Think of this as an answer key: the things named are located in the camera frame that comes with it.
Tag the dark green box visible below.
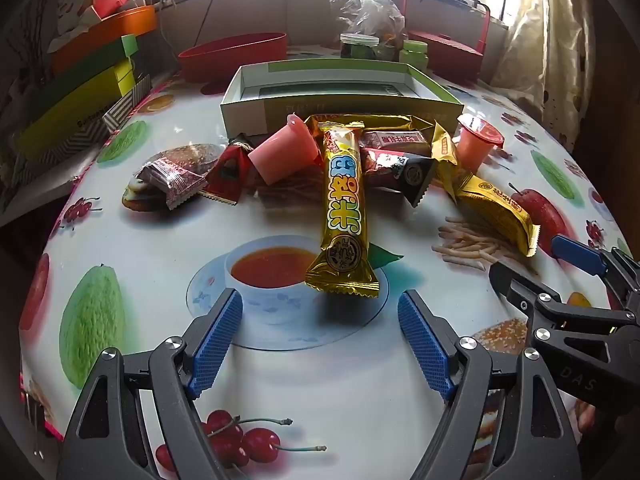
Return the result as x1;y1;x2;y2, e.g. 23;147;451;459
40;34;140;106

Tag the black white striped box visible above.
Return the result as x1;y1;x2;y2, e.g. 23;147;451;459
20;74;152;181

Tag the pink jelly cup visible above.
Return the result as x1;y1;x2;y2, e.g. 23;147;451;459
247;115;321;186
456;112;505;170

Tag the red triangular snack packet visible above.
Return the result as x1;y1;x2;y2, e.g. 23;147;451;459
200;132;253;206

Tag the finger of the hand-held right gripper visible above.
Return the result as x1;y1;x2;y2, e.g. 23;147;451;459
551;234;640;311
489;261;637;342

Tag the clear jar with white lid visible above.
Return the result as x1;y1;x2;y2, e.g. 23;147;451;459
339;32;381;61

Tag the clear plastic bag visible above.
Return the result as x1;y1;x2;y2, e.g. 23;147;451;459
328;0;407;51

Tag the red oval bowl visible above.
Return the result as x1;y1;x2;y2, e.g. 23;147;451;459
177;32;288;83

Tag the small green jar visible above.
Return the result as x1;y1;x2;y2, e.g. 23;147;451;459
398;39;430;72

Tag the green cardboard box tray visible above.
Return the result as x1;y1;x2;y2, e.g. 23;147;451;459
220;58;465;136

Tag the red black snack packet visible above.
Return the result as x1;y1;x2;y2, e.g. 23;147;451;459
361;147;435;208

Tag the red basket with handle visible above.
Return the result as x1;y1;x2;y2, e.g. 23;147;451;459
402;0;491;83

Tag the cream printed curtain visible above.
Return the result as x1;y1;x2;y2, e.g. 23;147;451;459
492;0;601;151

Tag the black cable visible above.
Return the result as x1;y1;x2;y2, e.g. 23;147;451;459
192;0;216;48

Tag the orange box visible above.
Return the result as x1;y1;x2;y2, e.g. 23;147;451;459
50;4;158;73

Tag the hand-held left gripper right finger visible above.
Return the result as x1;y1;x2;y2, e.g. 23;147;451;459
397;289;583;480

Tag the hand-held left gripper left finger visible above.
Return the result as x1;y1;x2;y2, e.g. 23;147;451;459
57;287;244;480

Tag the long gold snack bar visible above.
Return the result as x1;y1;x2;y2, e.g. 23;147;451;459
305;127;381;300
305;114;438;143

